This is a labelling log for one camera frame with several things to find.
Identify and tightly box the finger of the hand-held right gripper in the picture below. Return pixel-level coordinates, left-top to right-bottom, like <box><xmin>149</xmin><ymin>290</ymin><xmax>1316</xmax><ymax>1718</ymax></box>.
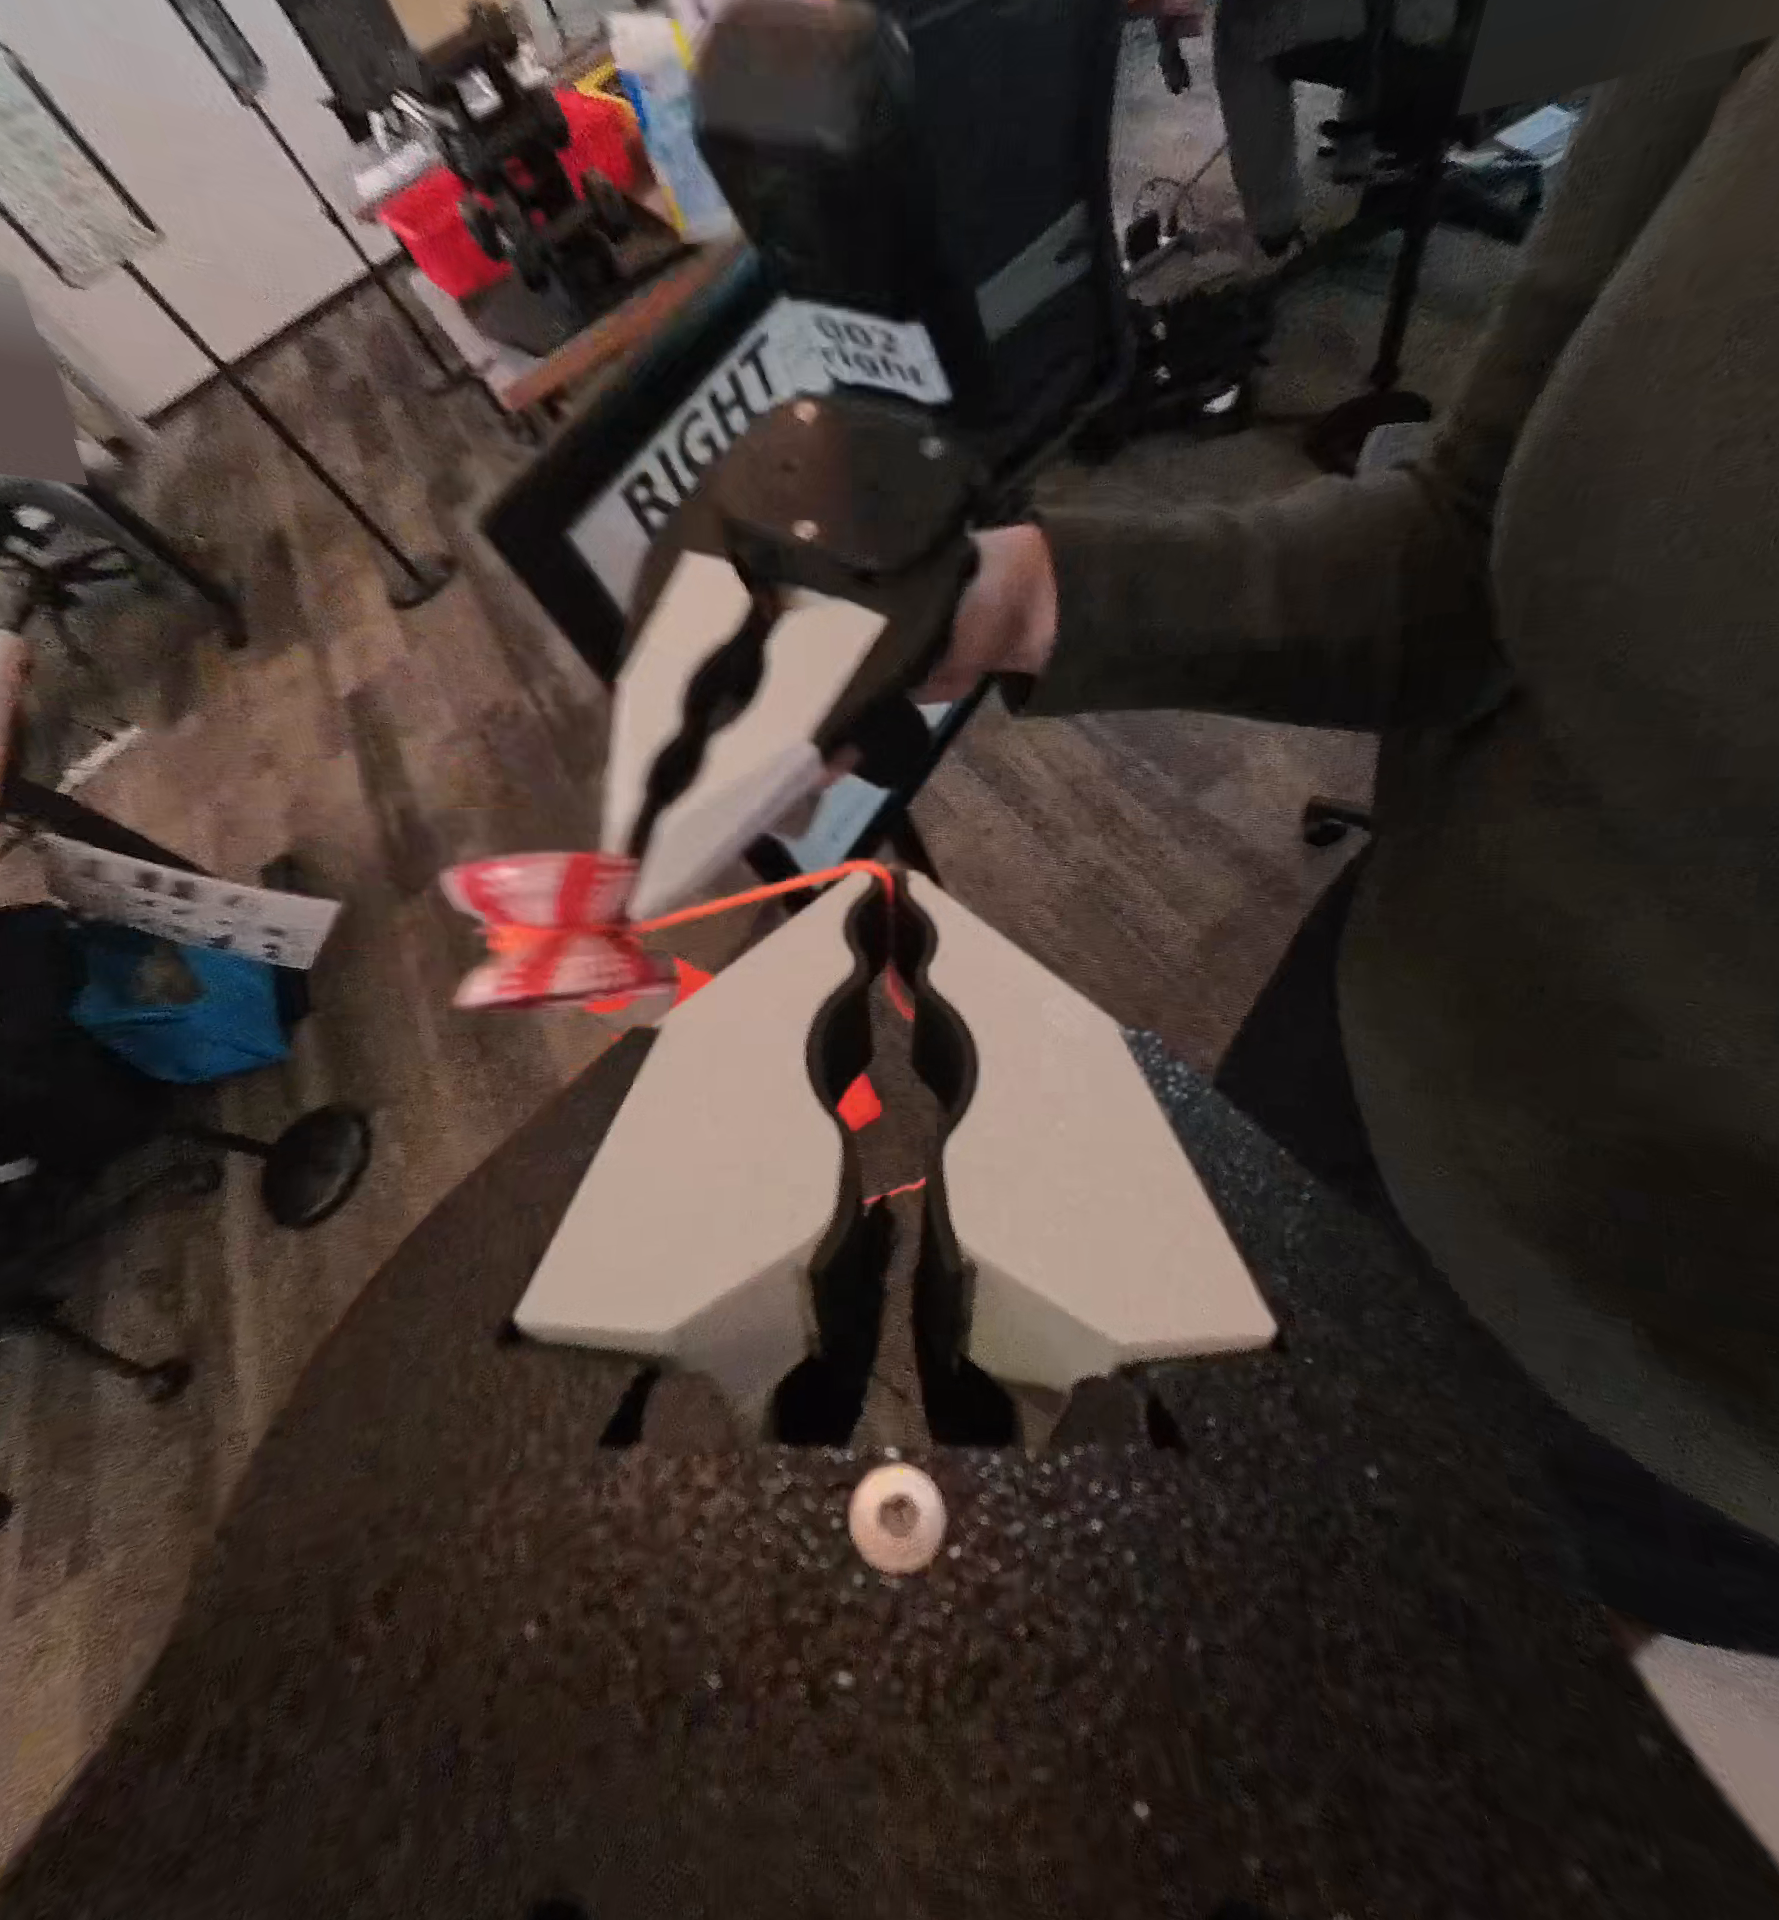
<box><xmin>602</xmin><ymin>548</ymin><xmax>756</xmax><ymax>872</ymax></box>
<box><xmin>624</xmin><ymin>586</ymin><xmax>897</xmax><ymax>917</ymax></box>

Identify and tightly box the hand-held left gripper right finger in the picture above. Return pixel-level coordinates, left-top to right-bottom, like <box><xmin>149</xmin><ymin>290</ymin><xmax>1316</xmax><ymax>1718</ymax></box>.
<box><xmin>899</xmin><ymin>877</ymin><xmax>1278</xmax><ymax>1411</ymax></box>

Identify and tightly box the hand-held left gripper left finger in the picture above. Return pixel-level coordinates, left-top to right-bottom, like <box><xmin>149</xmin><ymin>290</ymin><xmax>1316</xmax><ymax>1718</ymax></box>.
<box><xmin>514</xmin><ymin>877</ymin><xmax>894</xmax><ymax>1420</ymax></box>

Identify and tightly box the orange yo-yo string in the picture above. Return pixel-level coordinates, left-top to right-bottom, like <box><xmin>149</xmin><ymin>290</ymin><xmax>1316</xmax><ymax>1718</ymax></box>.
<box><xmin>624</xmin><ymin>859</ymin><xmax>936</xmax><ymax>1217</ymax></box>

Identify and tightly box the person's right forearm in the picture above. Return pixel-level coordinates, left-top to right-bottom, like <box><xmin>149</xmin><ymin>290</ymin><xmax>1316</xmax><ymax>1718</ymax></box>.
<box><xmin>1024</xmin><ymin>450</ymin><xmax>1520</xmax><ymax>738</ymax></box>

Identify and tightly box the person's right hand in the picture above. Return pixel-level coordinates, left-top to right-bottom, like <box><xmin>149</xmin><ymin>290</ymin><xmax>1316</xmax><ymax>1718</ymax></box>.
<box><xmin>913</xmin><ymin>515</ymin><xmax>1065</xmax><ymax>715</ymax></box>

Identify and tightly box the black framed floor sign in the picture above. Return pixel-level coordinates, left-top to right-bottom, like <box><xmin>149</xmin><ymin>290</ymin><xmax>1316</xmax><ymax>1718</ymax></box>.
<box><xmin>480</xmin><ymin>294</ymin><xmax>964</xmax><ymax>872</ymax></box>

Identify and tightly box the brown work table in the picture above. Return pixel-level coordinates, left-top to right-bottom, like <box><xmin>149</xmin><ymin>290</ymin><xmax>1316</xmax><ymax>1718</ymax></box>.
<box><xmin>486</xmin><ymin>225</ymin><xmax>756</xmax><ymax>422</ymax></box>

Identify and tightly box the black case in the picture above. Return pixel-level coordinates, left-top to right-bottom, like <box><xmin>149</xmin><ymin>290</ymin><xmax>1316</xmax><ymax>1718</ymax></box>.
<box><xmin>890</xmin><ymin>0</ymin><xmax>1138</xmax><ymax>482</ymax></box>

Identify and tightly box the small red box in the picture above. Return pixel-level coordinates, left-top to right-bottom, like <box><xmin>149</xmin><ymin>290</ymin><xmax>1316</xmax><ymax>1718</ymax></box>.
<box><xmin>378</xmin><ymin>151</ymin><xmax>576</xmax><ymax>301</ymax></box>

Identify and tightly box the printed paper sheet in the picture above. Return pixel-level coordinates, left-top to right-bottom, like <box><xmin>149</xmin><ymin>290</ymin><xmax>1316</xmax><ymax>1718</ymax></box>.
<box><xmin>43</xmin><ymin>834</ymin><xmax>344</xmax><ymax>971</ymax></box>

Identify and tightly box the blue bag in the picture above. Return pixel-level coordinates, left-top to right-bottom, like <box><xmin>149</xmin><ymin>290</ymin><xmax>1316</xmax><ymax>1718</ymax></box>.
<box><xmin>66</xmin><ymin>915</ymin><xmax>304</xmax><ymax>1087</ymax></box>

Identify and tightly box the black bag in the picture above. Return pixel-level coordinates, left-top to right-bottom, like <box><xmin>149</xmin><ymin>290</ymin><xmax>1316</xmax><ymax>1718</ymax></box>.
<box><xmin>0</xmin><ymin>901</ymin><xmax>111</xmax><ymax>1203</ymax></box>

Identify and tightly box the white sign stand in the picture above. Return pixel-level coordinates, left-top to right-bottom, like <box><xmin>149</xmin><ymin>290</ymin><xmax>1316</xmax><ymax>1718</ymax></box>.
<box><xmin>0</xmin><ymin>37</ymin><xmax>464</xmax><ymax>611</ymax></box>

